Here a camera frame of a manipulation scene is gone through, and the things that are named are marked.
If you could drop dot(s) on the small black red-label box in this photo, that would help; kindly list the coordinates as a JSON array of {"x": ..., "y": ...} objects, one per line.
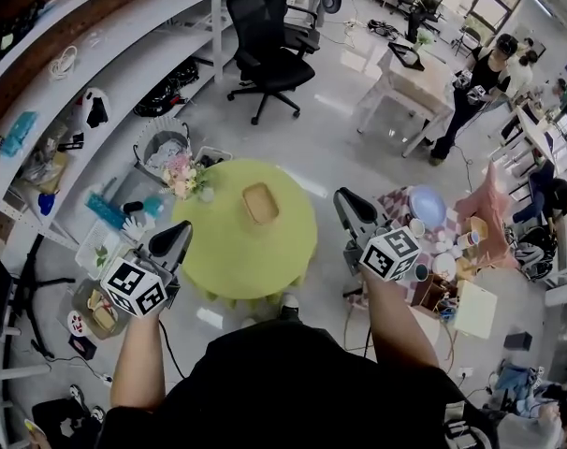
[{"x": 82, "y": 348}]

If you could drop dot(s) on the round green-clothed table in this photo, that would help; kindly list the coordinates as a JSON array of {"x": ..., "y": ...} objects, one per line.
[{"x": 227, "y": 250}]

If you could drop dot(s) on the person's white-soled shoe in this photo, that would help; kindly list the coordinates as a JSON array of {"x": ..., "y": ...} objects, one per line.
[{"x": 289, "y": 304}]

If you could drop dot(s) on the blue plastic object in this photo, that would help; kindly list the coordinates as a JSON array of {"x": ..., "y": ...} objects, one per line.
[{"x": 47, "y": 204}]

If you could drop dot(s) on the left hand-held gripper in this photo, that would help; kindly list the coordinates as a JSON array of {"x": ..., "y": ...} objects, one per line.
[{"x": 134, "y": 285}]

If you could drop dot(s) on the person's left forearm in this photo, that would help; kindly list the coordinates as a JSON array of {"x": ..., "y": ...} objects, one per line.
[{"x": 138, "y": 363}]

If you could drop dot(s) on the wooden-top white-legged table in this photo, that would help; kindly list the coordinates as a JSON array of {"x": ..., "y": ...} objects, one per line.
[{"x": 424, "y": 87}]

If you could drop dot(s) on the large blue plate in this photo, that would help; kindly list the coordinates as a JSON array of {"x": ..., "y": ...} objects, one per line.
[{"x": 426, "y": 206}]

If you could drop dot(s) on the pink fabric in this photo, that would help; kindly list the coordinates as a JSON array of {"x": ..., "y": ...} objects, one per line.
[{"x": 491, "y": 204}]

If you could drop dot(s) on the dark teal mug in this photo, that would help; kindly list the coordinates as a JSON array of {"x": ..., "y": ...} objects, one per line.
[{"x": 421, "y": 272}]

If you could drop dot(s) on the white bin with dark items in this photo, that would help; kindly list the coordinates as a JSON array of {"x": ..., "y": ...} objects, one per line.
[{"x": 213, "y": 155}]

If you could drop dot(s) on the white gloves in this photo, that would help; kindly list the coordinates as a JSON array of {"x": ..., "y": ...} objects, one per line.
[{"x": 136, "y": 228}]

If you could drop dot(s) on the white shelving unit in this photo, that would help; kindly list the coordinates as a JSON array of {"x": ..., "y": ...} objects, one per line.
[{"x": 124, "y": 40}]

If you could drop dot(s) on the person's black clothing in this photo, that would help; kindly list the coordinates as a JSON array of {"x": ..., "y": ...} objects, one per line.
[{"x": 288, "y": 391}]

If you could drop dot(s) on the pink flower bouquet white vase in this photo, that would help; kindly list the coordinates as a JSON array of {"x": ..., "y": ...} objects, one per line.
[{"x": 183, "y": 178}]

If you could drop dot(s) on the white basket with leaf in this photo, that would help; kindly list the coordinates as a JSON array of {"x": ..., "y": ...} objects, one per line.
[{"x": 94, "y": 248}]

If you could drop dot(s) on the white bowl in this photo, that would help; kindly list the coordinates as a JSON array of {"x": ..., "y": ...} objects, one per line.
[{"x": 417, "y": 227}]

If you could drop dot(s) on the black cylinder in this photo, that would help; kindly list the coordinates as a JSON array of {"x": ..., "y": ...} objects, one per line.
[{"x": 133, "y": 207}]

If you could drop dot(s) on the cream square box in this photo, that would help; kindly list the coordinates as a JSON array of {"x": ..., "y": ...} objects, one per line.
[{"x": 475, "y": 309}]

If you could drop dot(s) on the tan bowl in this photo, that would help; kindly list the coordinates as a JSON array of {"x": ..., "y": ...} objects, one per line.
[{"x": 479, "y": 226}]

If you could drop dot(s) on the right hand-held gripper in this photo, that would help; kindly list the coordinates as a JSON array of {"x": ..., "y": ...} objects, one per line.
[{"x": 388, "y": 253}]

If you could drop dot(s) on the black tray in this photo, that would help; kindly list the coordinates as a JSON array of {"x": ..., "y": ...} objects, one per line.
[{"x": 405, "y": 55}]

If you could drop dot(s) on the heap of blue clothes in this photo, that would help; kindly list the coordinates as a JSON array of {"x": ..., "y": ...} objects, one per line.
[{"x": 517, "y": 386}]

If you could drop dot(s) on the white plate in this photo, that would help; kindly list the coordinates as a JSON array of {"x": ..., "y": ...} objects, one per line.
[{"x": 444, "y": 265}]

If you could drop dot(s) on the yellow rectangular plastic tray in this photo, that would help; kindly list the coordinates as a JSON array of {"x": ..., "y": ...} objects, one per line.
[{"x": 260, "y": 204}]

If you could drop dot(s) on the teal packet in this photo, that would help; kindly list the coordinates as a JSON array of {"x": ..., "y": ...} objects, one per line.
[{"x": 19, "y": 134}]

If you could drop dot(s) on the grey backpack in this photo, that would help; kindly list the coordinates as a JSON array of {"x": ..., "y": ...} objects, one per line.
[{"x": 536, "y": 253}]

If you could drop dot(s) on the striped paper cup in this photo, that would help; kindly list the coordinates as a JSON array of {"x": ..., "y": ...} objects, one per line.
[{"x": 468, "y": 240}]

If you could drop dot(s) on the cardboard box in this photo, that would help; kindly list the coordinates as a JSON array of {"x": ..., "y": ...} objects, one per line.
[{"x": 47, "y": 173}]

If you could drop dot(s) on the white desk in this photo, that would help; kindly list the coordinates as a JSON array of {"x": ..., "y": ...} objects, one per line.
[{"x": 562, "y": 274}]

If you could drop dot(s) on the white laundry basket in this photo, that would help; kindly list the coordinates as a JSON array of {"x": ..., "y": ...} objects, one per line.
[{"x": 164, "y": 145}]

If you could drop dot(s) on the teal perforated tray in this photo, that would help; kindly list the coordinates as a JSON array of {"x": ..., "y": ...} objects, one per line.
[{"x": 103, "y": 208}]

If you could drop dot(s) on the person's right forearm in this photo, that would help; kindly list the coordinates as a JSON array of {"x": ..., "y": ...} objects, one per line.
[{"x": 396, "y": 325}]

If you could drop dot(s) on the white flowers in vase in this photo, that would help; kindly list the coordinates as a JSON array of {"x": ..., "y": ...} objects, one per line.
[{"x": 424, "y": 40}]

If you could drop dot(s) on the clear plastic storage bin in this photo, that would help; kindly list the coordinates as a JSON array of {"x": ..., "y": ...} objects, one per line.
[{"x": 101, "y": 316}]

